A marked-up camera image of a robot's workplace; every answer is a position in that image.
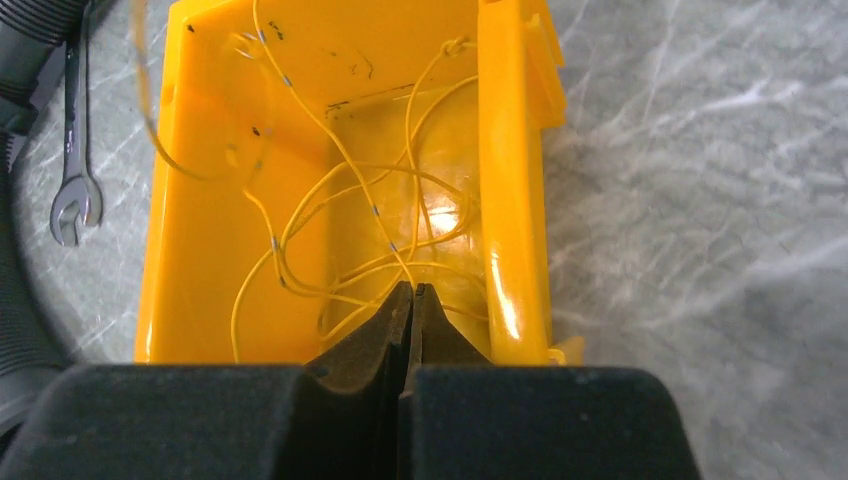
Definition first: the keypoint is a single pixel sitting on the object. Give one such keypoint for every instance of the orange plastic bin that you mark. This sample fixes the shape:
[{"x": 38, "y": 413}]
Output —
[{"x": 312, "y": 155}]

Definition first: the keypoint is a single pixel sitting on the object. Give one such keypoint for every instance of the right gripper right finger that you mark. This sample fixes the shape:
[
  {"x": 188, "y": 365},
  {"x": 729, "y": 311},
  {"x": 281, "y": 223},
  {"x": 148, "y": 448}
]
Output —
[{"x": 461, "y": 417}]

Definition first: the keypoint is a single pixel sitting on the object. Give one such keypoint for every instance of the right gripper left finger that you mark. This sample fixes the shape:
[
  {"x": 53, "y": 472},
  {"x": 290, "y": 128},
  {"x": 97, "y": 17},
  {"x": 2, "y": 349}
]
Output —
[{"x": 333, "y": 418}]

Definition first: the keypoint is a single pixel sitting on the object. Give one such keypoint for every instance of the silver wrench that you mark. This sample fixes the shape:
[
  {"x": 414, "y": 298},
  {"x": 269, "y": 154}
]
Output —
[{"x": 79, "y": 197}]

